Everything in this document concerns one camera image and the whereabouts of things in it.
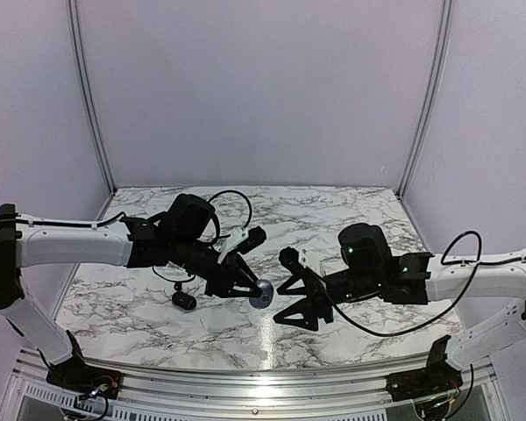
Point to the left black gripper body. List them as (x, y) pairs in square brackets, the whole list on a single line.
[(184, 251)]

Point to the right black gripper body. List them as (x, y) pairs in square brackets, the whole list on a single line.
[(365, 282)]

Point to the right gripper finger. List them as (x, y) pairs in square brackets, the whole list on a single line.
[(299, 314), (301, 283)]

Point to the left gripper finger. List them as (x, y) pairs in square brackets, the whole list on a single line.
[(245, 290), (243, 273)]

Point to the purple earbud charging case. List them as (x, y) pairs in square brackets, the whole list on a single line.
[(266, 295)]

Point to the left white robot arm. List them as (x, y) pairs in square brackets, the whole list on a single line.
[(28, 242)]

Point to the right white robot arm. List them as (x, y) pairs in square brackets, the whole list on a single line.
[(496, 275)]

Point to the black earbud charging case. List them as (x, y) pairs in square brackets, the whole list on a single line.
[(183, 301)]

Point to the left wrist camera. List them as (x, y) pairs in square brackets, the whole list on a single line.
[(242, 240)]

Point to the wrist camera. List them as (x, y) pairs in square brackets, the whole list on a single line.
[(242, 240), (293, 261)]

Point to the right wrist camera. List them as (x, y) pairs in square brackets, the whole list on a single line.
[(293, 261)]

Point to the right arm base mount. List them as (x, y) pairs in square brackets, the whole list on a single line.
[(436, 376)]

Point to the aluminium front rail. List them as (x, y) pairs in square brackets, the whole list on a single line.
[(355, 392)]

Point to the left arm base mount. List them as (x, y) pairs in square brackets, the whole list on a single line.
[(77, 375)]

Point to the left aluminium corner post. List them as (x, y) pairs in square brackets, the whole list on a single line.
[(86, 92)]

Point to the aluminium corner post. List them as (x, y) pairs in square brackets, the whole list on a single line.
[(442, 42), (86, 92)]

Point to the right aluminium corner post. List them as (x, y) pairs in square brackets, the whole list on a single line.
[(442, 42)]

